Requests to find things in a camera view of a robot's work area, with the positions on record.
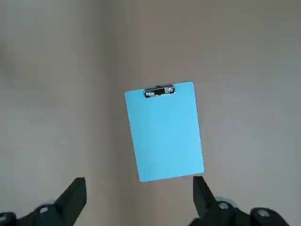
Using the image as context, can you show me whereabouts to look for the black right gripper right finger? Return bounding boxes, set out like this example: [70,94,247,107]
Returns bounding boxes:
[188,175,290,226]

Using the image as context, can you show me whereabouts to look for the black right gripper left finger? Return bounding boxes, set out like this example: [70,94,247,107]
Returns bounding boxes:
[0,178,87,226]

